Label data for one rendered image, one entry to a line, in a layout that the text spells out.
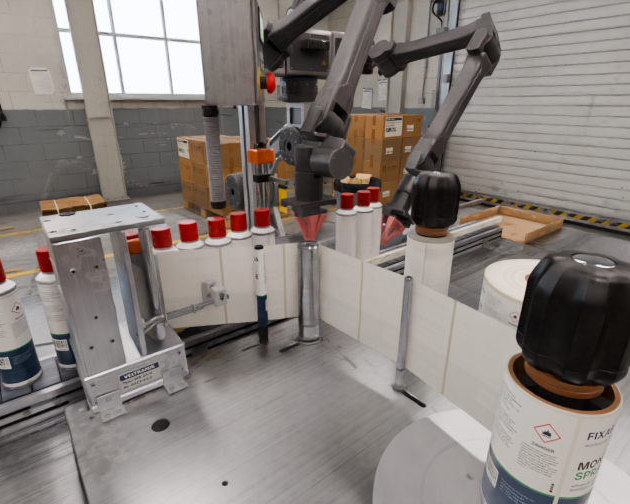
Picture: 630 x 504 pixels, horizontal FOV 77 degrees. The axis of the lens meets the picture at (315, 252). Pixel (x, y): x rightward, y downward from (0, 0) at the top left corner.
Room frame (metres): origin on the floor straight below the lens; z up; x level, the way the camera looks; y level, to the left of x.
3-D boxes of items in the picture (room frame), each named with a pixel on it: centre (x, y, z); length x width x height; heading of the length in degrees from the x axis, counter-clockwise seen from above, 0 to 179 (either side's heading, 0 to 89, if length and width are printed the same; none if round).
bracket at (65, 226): (0.52, 0.29, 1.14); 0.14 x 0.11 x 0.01; 128
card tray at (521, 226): (1.47, -0.76, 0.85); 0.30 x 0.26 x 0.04; 128
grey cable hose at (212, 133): (0.84, 0.21, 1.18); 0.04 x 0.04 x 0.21
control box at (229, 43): (0.86, 0.16, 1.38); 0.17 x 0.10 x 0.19; 3
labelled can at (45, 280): (0.56, 0.40, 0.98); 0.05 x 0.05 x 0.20
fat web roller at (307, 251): (0.62, 0.01, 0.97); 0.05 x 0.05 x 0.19
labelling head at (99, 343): (0.53, 0.30, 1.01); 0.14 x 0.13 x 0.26; 128
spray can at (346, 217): (0.93, -0.08, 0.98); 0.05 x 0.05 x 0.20
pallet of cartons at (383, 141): (5.22, -0.90, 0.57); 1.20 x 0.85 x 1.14; 130
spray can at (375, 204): (1.00, -0.15, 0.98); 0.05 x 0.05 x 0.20
